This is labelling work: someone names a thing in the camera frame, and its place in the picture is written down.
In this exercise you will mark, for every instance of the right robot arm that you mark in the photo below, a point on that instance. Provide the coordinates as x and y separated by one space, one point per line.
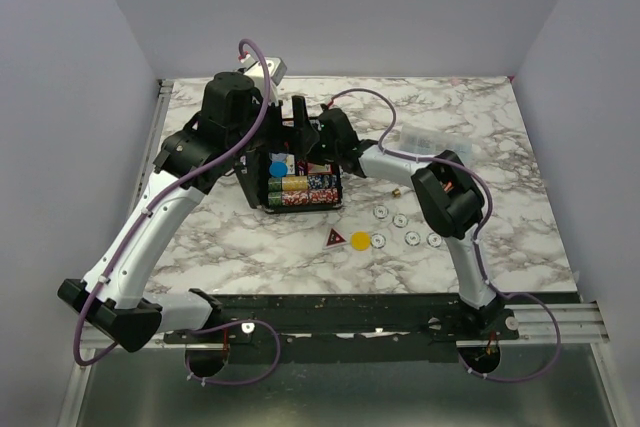
449 196

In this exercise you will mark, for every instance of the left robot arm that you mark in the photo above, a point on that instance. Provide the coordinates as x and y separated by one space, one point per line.
111 296

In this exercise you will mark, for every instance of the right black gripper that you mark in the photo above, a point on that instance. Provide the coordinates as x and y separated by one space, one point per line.
313 156

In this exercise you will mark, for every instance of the red triangle card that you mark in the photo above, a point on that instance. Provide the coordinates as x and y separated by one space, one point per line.
333 239

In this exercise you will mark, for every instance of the blue round chip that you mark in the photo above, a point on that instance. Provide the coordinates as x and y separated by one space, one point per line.
278 169

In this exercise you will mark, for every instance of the black poker chip case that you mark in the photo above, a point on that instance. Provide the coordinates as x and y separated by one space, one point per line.
298 192

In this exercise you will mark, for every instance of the white poker chip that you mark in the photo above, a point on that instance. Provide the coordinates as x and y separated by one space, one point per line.
380 211
378 240
400 220
412 238
434 240

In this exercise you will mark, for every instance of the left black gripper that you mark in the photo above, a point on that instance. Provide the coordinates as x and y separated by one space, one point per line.
297 139

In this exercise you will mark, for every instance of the yellow round dealer chip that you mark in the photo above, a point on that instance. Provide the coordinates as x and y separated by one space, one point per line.
360 241

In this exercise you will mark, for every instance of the clear plastic organizer box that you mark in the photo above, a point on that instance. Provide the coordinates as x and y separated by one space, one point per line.
423 141

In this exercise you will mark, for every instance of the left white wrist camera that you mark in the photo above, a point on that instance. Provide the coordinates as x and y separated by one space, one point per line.
251 67

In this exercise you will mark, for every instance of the red playing card deck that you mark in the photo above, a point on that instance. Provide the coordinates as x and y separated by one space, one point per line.
319 169

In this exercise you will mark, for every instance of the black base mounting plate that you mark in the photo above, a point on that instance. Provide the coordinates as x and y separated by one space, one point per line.
346 328

